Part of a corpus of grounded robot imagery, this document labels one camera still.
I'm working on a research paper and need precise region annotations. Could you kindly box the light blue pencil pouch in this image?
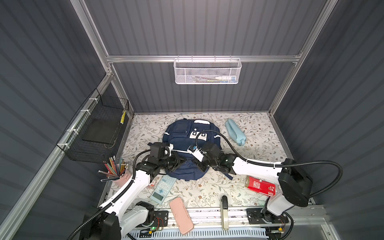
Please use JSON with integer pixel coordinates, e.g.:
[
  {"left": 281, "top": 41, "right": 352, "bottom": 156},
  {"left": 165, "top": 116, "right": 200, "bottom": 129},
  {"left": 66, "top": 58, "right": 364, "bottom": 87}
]
[{"left": 225, "top": 119, "right": 247, "bottom": 146}]

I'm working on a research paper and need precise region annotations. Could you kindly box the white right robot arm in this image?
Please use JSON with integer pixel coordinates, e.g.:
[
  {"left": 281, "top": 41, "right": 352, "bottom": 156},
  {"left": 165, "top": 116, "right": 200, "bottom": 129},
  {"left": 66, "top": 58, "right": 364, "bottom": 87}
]
[{"left": 188, "top": 131, "right": 343, "bottom": 223}]

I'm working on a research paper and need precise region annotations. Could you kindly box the red card box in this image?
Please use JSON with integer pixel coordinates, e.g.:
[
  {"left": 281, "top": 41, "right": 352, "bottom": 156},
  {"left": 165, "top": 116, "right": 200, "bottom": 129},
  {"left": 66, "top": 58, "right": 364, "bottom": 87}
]
[{"left": 245, "top": 176, "right": 276, "bottom": 197}]

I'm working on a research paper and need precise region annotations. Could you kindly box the yellow ruler in basket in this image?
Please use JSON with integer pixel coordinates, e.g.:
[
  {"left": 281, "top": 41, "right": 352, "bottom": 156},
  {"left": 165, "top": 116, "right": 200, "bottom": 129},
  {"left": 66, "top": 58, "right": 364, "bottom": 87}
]
[{"left": 120, "top": 110, "right": 126, "bottom": 125}]

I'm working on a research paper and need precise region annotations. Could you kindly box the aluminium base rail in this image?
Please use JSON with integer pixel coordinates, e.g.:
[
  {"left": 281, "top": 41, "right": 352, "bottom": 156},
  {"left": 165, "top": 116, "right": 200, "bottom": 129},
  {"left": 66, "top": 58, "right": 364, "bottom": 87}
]
[{"left": 86, "top": 205, "right": 328, "bottom": 232}]

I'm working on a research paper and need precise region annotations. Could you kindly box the white wire mesh basket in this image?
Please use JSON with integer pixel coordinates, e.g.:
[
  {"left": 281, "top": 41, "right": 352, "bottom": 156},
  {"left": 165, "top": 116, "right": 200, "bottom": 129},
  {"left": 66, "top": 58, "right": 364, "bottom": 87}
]
[{"left": 173, "top": 57, "right": 242, "bottom": 85}]

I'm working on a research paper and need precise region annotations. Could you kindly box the light blue calculator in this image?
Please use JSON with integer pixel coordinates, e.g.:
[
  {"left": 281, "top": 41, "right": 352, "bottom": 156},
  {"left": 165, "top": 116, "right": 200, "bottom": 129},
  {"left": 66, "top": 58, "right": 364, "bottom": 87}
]
[{"left": 150, "top": 175, "right": 177, "bottom": 205}]

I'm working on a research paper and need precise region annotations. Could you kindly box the black wire wall basket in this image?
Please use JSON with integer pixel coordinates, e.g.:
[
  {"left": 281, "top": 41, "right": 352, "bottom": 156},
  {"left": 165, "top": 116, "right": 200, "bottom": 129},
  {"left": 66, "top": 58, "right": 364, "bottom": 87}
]
[{"left": 57, "top": 91, "right": 130, "bottom": 164}]

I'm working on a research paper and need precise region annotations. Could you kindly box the navy blue student backpack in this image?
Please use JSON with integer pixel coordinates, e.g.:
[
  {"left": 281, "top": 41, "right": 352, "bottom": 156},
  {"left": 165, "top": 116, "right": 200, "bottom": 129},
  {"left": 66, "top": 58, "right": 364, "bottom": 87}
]
[{"left": 163, "top": 119, "right": 221, "bottom": 181}]

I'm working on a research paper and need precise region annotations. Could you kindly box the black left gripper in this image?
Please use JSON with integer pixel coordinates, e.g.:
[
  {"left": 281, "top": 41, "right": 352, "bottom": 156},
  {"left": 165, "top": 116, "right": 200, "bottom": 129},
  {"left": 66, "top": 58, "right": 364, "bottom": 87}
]
[{"left": 157, "top": 150, "right": 186, "bottom": 172}]

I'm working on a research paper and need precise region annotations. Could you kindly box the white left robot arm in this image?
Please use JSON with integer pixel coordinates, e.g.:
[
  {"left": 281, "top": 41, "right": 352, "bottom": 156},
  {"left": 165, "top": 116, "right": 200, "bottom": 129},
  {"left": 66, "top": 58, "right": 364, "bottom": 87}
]
[{"left": 68, "top": 142, "right": 187, "bottom": 240}]

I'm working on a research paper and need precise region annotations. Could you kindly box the black notebook in basket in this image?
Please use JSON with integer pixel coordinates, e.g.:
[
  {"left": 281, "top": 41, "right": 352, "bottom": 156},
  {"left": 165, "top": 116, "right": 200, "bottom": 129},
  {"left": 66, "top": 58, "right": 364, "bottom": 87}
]
[{"left": 82, "top": 119, "right": 119, "bottom": 144}]

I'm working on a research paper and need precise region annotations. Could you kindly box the coloured pencils cup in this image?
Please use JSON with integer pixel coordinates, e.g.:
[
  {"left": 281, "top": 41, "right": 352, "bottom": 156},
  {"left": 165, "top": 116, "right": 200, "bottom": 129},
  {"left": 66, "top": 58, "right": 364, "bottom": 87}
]
[{"left": 98, "top": 156, "right": 132, "bottom": 188}]

